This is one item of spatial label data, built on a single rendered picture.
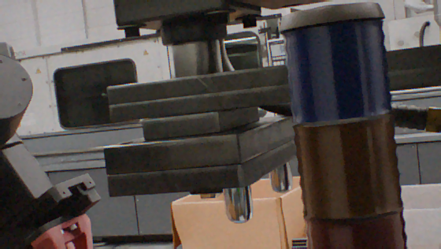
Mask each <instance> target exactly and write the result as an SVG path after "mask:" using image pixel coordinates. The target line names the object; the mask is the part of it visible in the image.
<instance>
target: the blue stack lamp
mask: <svg viewBox="0 0 441 249"><path fill-rule="evenodd" d="M383 26H384V21H383V20H364V21H357V22H350V23H343V24H333V25H328V26H323V27H313V28H305V29H301V30H297V31H293V32H285V33H283V34H282V37H283V40H284V45H283V50H284V53H285V54H286V61H285V65H286V66H287V82H288V84H289V91H288V94H289V96H290V98H291V112H292V123H310V122H320V121H335V120H341V119H347V118H353V117H368V116H373V115H378V114H382V113H388V112H393V111H394V110H393V109H392V107H391V91H390V89H389V87H390V82H391V80H390V79H389V76H388V74H387V71H388V63H387V61H386V54H387V50H386V47H385V44H384V43H385V38H386V35H385V34H384V30H383Z"/></svg>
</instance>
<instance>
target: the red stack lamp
mask: <svg viewBox="0 0 441 249"><path fill-rule="evenodd" d="M403 214H404V206H401V207H400V208H398V209H397V210H391V211H388V212H386V213H382V214H376V215H367V216H361V217H346V218H318V217H310V216H306V215H305V214H304V215H303V218H304V222H305V230H304V232H305V234H306V236H307V241H306V246H307V249H408V247H407V246H406V242H407V235H406V232H405V226H406V222H405V218H404V216H403Z"/></svg>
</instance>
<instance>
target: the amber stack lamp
mask: <svg viewBox="0 0 441 249"><path fill-rule="evenodd" d="M393 118H394V114H378V115H373V116H368V117H353V118H347V119H341V120H335V121H320V122H310V123H300V124H295V125H292V128H293V129H294V132H295V138H294V142H295V145H296V147H297V150H296V157H297V159H298V174H299V176H300V178H299V183H298V184H299V186H300V188H301V190H302V194H301V200H302V203H303V205H304V206H303V212H302V213H303V214H305V215H306V216H310V217H318V218H346V217H361V216H367V215H376V214H382V213H386V212H388V211H391V210H397V209H398V208H400V207H401V206H403V205H404V202H403V200H402V197H401V194H402V186H401V184H400V183H399V179H400V172H399V170H398V155H397V152H396V151H397V146H398V144H397V142H396V140H395V130H396V129H395V127H394V124H393Z"/></svg>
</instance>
